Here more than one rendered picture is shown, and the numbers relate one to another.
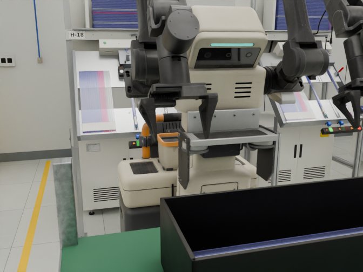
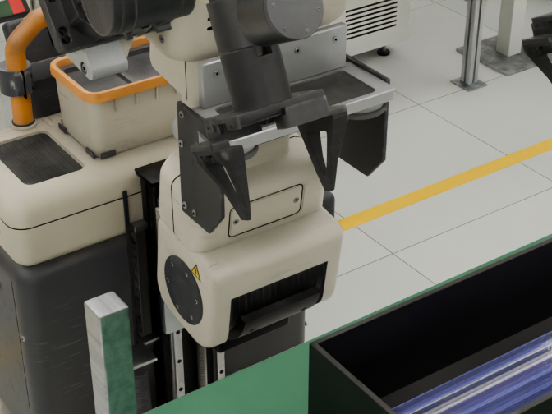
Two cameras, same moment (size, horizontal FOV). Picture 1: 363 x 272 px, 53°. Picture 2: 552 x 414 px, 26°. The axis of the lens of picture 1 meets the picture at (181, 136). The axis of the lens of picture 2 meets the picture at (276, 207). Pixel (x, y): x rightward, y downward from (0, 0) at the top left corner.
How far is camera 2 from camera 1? 0.60 m
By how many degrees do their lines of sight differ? 25
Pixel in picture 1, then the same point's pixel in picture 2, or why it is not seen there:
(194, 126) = (215, 93)
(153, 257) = not seen: outside the picture
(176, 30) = (285, 23)
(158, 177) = (89, 182)
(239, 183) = (305, 186)
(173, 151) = (112, 112)
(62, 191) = (116, 358)
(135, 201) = (43, 248)
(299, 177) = not seen: hidden behind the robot
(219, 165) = (259, 154)
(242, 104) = not seen: hidden behind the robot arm
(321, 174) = (389, 20)
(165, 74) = (246, 85)
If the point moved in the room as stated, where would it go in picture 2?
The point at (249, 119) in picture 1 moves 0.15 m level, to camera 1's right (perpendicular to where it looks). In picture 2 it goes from (327, 51) to (432, 34)
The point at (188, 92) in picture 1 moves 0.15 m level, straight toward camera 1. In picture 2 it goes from (298, 117) to (358, 198)
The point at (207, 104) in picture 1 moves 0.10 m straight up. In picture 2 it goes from (330, 131) to (333, 34)
